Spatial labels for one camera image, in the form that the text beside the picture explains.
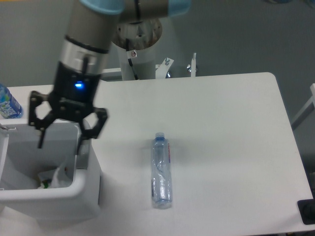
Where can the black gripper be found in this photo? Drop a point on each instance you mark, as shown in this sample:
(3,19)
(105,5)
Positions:
(71,99)

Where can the white paper wrapper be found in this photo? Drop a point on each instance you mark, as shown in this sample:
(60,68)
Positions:
(60,178)

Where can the clear plastic bottle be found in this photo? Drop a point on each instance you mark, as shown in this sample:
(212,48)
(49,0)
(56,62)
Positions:
(161,178)

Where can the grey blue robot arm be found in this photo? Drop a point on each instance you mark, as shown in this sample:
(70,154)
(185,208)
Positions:
(85,50)

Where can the white plastic trash can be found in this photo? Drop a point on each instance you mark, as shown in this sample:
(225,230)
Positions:
(21,161)

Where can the trash inside the can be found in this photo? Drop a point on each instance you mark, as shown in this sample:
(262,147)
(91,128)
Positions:
(45,179)

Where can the blue labelled water bottle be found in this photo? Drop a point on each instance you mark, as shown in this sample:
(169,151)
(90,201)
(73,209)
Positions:
(9,107)

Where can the black clamp at table edge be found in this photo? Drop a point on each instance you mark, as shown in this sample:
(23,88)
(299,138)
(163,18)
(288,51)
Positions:
(307,211)

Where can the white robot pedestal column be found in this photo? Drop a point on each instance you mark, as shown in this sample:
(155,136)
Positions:
(137,40)

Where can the white metal table bracket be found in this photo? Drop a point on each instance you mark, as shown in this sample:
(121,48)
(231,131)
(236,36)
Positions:
(131,71)

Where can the white frame at right edge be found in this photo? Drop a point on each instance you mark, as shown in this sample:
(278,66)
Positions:
(305,111)

